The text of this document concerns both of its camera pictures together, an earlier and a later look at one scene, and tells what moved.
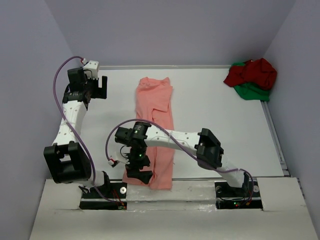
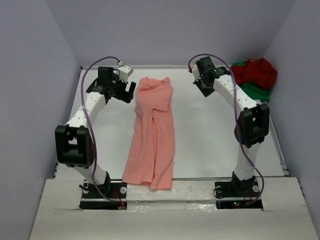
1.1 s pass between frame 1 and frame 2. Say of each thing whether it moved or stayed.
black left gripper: moved
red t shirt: stayed
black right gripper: moved
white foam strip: stayed
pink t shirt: stayed
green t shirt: stayed
